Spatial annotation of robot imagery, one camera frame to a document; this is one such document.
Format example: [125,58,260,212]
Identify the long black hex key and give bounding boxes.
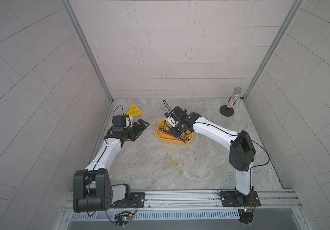
[159,128,190,141]

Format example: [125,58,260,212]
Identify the red hex key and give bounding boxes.
[160,130,189,142]

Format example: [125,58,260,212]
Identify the green hex key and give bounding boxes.
[167,153,181,178]

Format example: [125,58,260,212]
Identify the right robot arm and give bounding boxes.
[165,106,261,211]

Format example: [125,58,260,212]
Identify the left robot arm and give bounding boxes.
[73,115,150,213]

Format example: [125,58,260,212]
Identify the yellow plastic storage box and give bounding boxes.
[156,119,194,145]

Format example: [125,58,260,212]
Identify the yellow triangular plastic stand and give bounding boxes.
[126,104,143,117]

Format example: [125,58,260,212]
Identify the glitter microphone on stand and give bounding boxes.
[220,87,243,117]

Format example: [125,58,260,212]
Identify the left circuit board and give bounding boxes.
[114,211,134,228]

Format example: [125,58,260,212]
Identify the circuit board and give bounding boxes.
[114,211,134,228]
[238,209,254,225]

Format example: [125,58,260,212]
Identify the right circuit board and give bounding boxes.
[238,209,254,225]

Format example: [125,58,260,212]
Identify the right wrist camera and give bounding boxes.
[165,112,178,127]

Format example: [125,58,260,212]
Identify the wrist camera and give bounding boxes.
[165,112,178,127]
[111,115,132,133]

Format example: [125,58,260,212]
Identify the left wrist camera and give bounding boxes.
[111,115,132,133]

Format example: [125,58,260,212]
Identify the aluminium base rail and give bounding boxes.
[61,188,302,213]

